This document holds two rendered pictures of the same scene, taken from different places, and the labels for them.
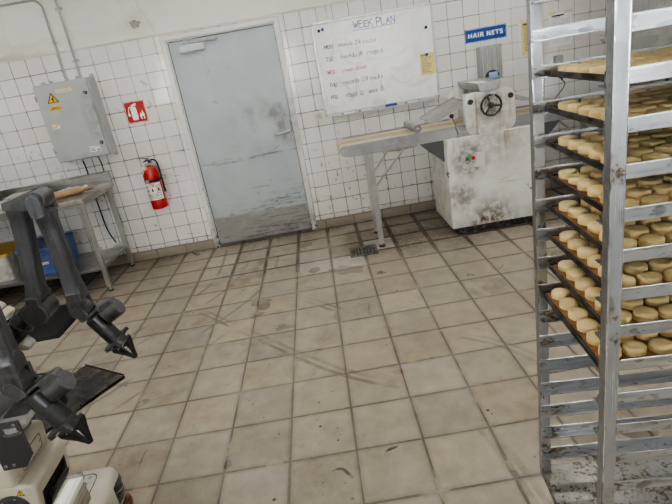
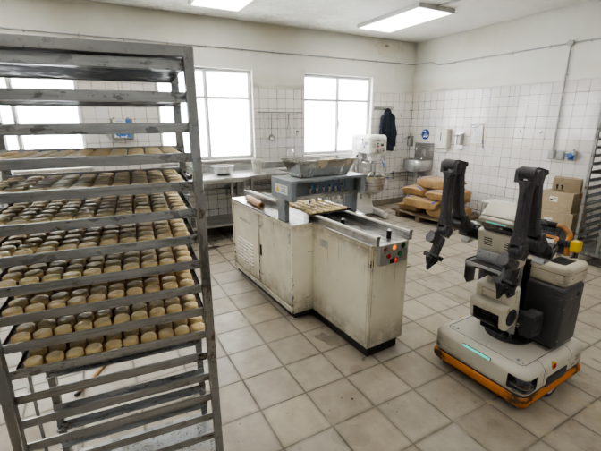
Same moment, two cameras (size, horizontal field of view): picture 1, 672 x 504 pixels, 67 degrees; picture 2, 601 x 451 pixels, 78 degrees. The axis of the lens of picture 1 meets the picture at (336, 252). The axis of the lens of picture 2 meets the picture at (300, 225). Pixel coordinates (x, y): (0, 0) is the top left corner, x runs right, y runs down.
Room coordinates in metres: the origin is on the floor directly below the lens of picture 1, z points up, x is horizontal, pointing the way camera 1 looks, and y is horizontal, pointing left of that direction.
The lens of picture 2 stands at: (2.58, -0.89, 1.61)
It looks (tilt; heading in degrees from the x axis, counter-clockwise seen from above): 16 degrees down; 151
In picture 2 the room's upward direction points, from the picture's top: straight up
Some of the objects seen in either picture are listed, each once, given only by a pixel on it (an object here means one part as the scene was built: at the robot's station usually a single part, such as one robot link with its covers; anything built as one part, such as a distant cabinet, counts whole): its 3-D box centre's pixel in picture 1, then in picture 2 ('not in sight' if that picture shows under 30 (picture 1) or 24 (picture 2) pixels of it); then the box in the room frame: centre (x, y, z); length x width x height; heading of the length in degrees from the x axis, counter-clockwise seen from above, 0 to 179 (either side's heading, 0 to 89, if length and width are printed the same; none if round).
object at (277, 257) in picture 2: not in sight; (292, 246); (-0.50, 0.71, 0.42); 1.28 x 0.72 x 0.84; 2
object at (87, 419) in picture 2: not in sight; (136, 405); (0.93, -0.86, 0.33); 0.64 x 0.03 x 0.03; 84
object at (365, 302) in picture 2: not in sight; (355, 278); (0.48, 0.75, 0.45); 0.70 x 0.34 x 0.90; 2
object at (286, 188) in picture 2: not in sight; (318, 195); (-0.03, 0.73, 1.01); 0.72 x 0.33 x 0.34; 92
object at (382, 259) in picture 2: not in sight; (392, 252); (0.84, 0.76, 0.77); 0.24 x 0.04 x 0.14; 92
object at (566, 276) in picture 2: not in sight; (523, 285); (1.35, 1.42, 0.59); 0.55 x 0.34 x 0.83; 2
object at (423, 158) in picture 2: not in sight; (420, 158); (-2.48, 4.49, 0.93); 0.99 x 0.38 x 1.09; 0
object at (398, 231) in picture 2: not in sight; (325, 207); (-0.14, 0.87, 0.87); 2.01 x 0.03 x 0.07; 2
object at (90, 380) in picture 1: (62, 399); not in sight; (2.64, 1.77, 0.02); 0.60 x 0.40 x 0.03; 147
